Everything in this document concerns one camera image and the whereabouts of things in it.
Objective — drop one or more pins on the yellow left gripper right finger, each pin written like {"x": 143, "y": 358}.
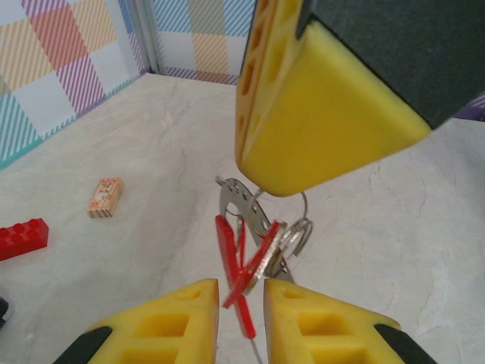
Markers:
{"x": 326, "y": 333}

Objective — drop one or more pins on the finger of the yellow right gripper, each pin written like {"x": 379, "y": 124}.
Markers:
{"x": 333, "y": 113}
{"x": 252, "y": 68}

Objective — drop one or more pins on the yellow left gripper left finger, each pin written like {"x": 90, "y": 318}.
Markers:
{"x": 163, "y": 333}

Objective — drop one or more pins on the key with red cap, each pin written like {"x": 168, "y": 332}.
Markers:
{"x": 227, "y": 242}
{"x": 257, "y": 265}

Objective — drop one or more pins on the small patterned wooden block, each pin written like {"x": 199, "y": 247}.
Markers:
{"x": 105, "y": 197}

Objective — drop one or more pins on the red toy brick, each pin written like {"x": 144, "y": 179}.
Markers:
{"x": 22, "y": 239}

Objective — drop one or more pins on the aluminium frame post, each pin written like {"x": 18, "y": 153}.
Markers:
{"x": 146, "y": 34}

